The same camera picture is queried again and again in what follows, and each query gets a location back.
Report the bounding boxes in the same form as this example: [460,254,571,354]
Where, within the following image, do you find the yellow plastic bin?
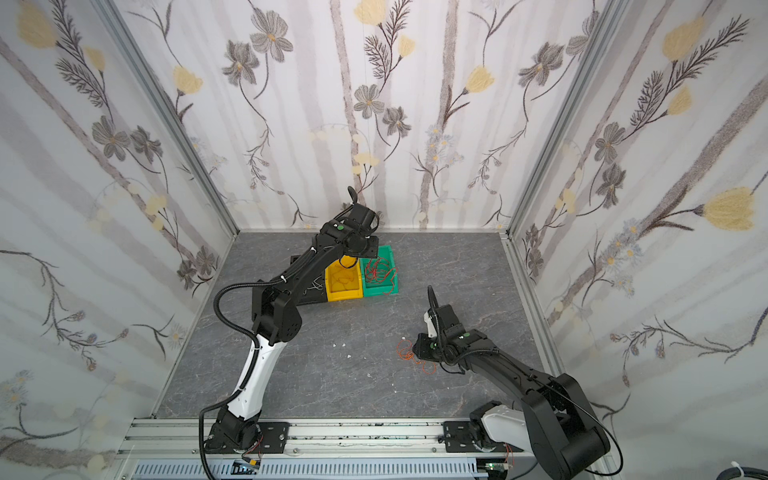
[325,260,363,302]

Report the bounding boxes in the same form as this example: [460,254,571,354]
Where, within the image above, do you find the red cable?
[363,255,398,287]

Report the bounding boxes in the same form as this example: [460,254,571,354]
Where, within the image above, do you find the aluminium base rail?
[106,418,547,479]

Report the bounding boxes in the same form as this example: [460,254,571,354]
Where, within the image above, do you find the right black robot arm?
[412,286,617,479]

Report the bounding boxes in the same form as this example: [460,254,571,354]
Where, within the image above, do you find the green plastic bin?
[359,245,399,298]

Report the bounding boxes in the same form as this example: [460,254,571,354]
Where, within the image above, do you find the black plastic bin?
[296,267,328,306]

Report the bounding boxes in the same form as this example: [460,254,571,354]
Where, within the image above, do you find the red orange white cables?
[395,337,439,376]

